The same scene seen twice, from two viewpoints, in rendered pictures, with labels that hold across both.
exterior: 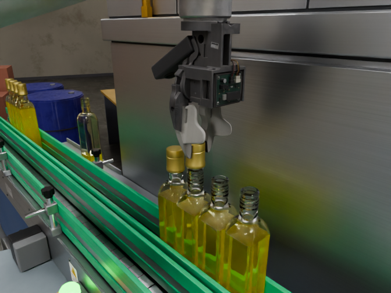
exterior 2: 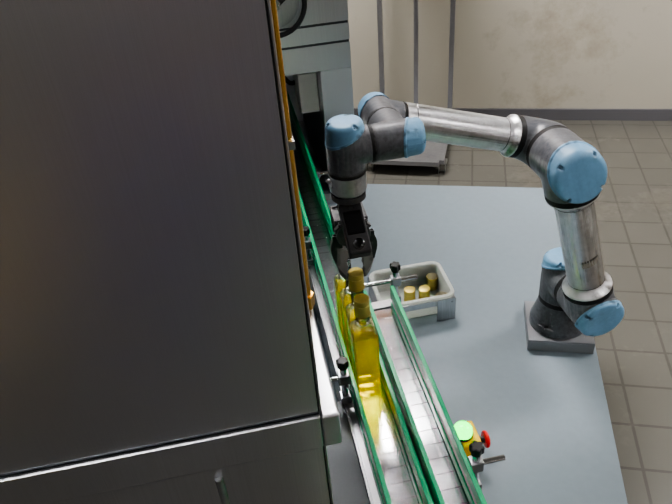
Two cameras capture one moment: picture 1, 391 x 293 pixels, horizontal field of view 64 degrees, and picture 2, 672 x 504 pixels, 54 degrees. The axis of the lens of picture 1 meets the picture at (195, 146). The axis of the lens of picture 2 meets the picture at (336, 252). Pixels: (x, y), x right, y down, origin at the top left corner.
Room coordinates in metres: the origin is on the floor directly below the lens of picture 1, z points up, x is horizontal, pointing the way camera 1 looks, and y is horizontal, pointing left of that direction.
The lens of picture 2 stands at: (1.46, 0.62, 2.07)
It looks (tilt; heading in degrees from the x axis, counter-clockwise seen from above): 36 degrees down; 215
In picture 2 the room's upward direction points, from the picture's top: 5 degrees counter-clockwise
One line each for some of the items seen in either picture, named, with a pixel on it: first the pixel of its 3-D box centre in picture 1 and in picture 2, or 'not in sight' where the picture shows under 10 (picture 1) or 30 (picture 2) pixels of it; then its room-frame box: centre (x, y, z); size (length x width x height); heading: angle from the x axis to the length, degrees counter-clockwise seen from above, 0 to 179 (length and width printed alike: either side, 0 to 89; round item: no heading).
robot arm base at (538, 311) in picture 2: not in sight; (559, 307); (0.00, 0.33, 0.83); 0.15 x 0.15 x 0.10
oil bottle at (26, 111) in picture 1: (27, 118); not in sight; (1.25, 0.69, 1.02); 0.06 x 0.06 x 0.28; 43
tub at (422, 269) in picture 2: not in sight; (410, 294); (0.10, -0.07, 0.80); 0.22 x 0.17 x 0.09; 133
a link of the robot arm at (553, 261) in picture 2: not in sight; (565, 275); (0.01, 0.34, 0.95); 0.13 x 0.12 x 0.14; 43
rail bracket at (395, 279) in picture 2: not in sight; (386, 283); (0.25, -0.07, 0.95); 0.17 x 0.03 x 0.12; 133
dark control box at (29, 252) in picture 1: (29, 247); not in sight; (0.72, 0.47, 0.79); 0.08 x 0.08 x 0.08; 43
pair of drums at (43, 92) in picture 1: (51, 127); not in sight; (3.08, 1.48, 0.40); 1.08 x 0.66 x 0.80; 26
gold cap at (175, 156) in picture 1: (175, 158); (361, 305); (0.55, 0.04, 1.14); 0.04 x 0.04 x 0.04
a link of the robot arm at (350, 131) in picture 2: not in sight; (346, 146); (0.49, -0.01, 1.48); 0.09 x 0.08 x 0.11; 133
